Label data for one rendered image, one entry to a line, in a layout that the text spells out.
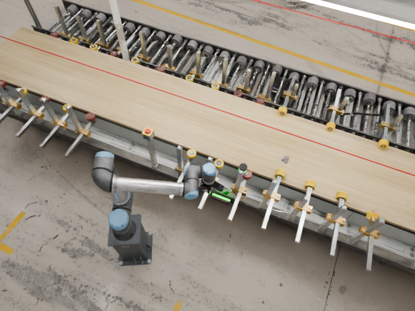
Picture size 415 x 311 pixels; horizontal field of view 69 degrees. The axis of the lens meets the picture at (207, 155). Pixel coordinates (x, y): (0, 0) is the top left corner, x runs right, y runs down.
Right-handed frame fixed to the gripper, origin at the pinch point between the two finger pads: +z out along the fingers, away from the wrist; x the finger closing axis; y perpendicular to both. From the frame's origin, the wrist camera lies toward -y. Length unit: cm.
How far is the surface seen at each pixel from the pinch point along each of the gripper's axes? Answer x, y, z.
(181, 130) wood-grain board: -50, 45, 6
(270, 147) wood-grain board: -63, -34, 7
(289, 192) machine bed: -35, -61, 23
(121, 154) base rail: -18, 92, 26
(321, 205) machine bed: -35, -89, 24
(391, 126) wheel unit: -121, -129, -1
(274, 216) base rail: -12, -54, 27
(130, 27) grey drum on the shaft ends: -169, 161, 12
